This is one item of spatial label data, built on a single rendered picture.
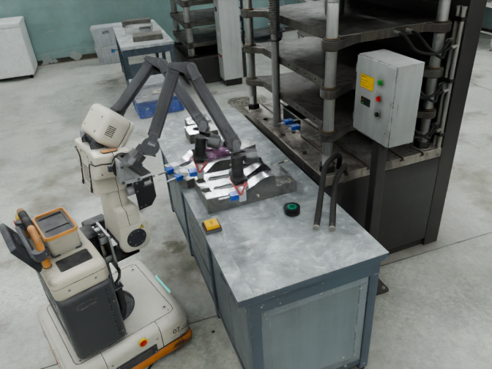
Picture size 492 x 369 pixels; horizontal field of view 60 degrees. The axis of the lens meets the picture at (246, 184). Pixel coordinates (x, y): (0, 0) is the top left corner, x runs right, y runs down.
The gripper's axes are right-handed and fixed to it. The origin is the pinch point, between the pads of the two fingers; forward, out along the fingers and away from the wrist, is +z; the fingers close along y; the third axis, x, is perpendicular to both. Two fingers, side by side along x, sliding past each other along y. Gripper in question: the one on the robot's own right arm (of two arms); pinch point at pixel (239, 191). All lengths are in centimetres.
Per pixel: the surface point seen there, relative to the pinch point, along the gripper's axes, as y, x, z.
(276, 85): 97, -64, -15
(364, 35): 27, -84, -58
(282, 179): 14.9, -30.4, 9.1
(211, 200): 9.9, 11.7, 7.6
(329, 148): 21, -62, 0
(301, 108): 65, -67, -8
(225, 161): 46.8, -8.6, 7.9
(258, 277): -43.6, 8.3, 15.3
